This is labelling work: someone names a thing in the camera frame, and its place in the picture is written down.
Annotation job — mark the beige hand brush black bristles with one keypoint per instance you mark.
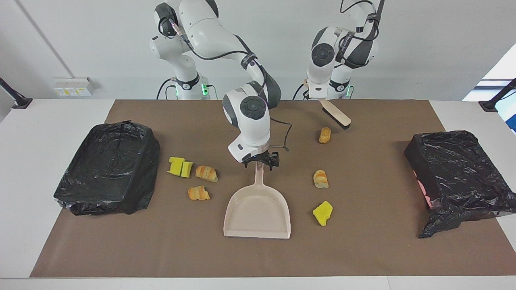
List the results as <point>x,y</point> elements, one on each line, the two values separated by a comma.
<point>336,113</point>

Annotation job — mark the black bag lined pink bin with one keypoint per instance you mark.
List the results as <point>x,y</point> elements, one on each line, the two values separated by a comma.
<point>459,177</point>

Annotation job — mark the striped croissant piece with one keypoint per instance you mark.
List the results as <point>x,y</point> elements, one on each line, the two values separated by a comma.
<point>198,193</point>
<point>206,173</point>

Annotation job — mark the large yellow sponge chunk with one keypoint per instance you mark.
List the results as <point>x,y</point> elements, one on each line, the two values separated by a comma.
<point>323,212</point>

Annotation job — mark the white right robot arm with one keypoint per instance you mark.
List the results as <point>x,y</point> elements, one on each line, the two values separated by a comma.
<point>250,121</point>

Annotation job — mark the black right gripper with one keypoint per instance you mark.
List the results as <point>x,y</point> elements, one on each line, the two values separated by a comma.
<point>268,158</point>

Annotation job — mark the white wall power socket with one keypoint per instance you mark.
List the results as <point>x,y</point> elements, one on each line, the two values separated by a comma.
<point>72,86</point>

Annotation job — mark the brown table mat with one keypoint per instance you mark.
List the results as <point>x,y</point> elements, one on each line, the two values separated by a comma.
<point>363,249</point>

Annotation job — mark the orange striped bread piece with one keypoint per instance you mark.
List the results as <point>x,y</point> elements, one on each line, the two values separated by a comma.
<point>321,179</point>

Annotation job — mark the black clamp stand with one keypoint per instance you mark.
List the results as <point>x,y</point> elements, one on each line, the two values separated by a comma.
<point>498,98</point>
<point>12,96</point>

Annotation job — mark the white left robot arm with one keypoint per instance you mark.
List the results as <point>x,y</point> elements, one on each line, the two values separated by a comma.
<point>322,76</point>

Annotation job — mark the beige plastic dustpan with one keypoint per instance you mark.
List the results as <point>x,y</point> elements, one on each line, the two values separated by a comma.
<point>258,213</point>

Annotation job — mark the brown bread roll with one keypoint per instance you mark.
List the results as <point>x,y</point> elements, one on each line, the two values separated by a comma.
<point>325,135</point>

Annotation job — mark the yellow sponge piece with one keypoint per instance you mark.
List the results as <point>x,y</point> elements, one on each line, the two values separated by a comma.
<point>176,166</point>
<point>187,169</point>

